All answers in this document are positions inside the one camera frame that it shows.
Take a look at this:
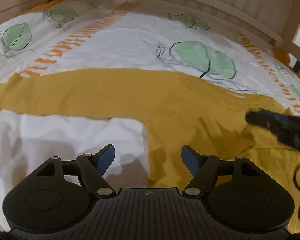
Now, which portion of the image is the mustard yellow knit sweater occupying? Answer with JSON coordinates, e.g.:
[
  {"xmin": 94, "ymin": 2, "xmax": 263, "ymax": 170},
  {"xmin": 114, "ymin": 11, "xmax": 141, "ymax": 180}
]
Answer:
[{"xmin": 0, "ymin": 69, "xmax": 300, "ymax": 223}]

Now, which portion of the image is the white leaf-print bed cover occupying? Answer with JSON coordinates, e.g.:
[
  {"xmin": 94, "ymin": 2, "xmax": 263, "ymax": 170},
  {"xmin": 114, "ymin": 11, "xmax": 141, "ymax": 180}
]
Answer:
[{"xmin": 0, "ymin": 0, "xmax": 300, "ymax": 231}]

